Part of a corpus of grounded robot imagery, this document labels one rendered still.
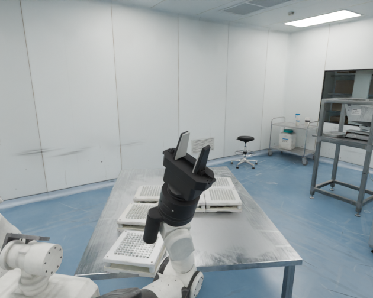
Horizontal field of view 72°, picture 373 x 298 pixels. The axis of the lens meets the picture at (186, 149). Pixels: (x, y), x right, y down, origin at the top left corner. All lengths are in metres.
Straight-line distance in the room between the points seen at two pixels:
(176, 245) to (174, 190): 0.14
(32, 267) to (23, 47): 3.76
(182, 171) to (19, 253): 0.40
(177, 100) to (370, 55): 3.72
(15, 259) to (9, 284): 0.10
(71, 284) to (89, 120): 3.76
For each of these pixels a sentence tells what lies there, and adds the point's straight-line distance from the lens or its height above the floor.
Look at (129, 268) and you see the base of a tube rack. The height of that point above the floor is 0.88.
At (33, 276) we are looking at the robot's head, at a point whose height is 1.29.
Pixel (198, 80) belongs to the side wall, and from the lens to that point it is 5.19.
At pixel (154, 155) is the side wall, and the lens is 4.86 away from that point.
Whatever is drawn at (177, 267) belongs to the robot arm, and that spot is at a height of 1.20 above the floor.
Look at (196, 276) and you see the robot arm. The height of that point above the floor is 1.15.
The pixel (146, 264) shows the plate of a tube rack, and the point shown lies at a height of 0.92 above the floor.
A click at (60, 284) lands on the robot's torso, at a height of 1.25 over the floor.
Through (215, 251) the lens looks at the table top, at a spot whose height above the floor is 0.86.
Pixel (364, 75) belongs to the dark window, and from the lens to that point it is 6.19.
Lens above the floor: 1.70
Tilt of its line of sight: 14 degrees down
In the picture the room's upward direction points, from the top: straight up
